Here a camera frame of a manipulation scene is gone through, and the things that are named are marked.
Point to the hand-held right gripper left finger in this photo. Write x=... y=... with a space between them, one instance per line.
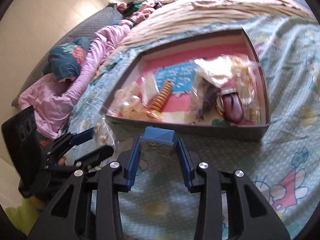
x=131 y=167

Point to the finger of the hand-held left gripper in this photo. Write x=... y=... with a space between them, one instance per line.
x=82 y=136
x=97 y=155

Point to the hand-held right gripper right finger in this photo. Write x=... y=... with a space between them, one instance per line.
x=184 y=165

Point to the bagged gold earrings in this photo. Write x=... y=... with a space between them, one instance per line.
x=103 y=133

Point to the small blue box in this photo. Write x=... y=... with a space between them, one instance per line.
x=156 y=143

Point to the grey cardboard box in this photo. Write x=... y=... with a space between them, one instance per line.
x=175 y=130

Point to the person's left forearm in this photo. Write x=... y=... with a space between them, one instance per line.
x=22 y=217

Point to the clear bagged gold jewelry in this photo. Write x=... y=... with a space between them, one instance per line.
x=242 y=77

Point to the pink quilt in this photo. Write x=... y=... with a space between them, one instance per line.
x=50 y=105

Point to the bagged white pearl hair clip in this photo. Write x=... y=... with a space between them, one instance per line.
x=127 y=102

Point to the dark red hair clip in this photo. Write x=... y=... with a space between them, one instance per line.
x=232 y=107

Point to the blue floral pillow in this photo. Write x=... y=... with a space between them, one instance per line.
x=67 y=57

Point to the grey quilted headboard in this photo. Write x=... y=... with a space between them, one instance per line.
x=82 y=25

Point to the tan blanket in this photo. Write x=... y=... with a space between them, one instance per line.
x=200 y=20

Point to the pile of clothes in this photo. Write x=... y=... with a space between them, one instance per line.
x=147 y=5

